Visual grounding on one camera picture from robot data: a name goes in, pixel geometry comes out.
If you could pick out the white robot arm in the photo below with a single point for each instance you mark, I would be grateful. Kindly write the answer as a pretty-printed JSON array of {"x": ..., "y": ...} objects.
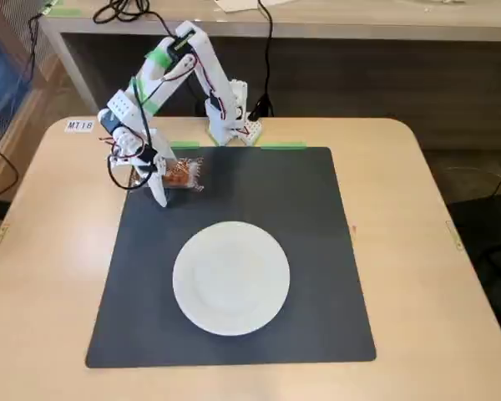
[{"x": 211, "y": 71}]

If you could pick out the white MT18 label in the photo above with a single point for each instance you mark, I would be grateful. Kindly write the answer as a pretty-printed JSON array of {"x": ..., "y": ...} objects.
[{"x": 79, "y": 126}]

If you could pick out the short green tape strip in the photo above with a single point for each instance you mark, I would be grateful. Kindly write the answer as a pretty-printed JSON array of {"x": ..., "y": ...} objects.
[{"x": 185, "y": 145}]

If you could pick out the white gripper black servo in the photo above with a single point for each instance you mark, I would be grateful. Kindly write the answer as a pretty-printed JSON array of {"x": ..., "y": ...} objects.
[{"x": 152, "y": 177}]

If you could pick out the blue translucent box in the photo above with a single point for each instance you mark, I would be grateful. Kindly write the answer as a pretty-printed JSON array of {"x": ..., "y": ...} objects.
[{"x": 0, "y": 71}]

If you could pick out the round white dish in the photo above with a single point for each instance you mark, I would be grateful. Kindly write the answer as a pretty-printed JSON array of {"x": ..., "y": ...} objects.
[{"x": 234, "y": 280}]

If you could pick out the white paper sheet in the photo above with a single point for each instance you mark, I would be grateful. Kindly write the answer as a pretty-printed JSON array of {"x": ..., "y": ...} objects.
[{"x": 234, "y": 5}]

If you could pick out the dark grey mat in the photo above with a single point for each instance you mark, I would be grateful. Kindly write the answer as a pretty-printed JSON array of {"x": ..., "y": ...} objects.
[{"x": 317, "y": 250}]

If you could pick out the yellow edge marker sticker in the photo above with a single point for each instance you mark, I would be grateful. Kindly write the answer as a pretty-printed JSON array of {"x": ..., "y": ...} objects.
[
  {"x": 455, "y": 236},
  {"x": 2, "y": 238}
]

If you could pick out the clear plastic snack packet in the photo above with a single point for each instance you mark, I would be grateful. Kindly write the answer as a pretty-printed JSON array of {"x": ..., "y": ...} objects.
[{"x": 180, "y": 177}]

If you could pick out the long green tape strip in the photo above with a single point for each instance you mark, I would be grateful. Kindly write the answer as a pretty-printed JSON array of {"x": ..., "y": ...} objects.
[{"x": 284, "y": 145}]

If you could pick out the green tape strip on desk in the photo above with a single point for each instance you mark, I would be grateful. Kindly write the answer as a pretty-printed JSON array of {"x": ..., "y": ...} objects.
[{"x": 64, "y": 12}]

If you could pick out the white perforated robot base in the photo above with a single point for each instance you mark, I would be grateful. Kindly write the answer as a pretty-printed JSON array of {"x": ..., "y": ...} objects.
[{"x": 254, "y": 131}]

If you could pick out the long beige desk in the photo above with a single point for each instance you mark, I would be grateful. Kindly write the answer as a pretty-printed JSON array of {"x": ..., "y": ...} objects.
[{"x": 359, "y": 25}]

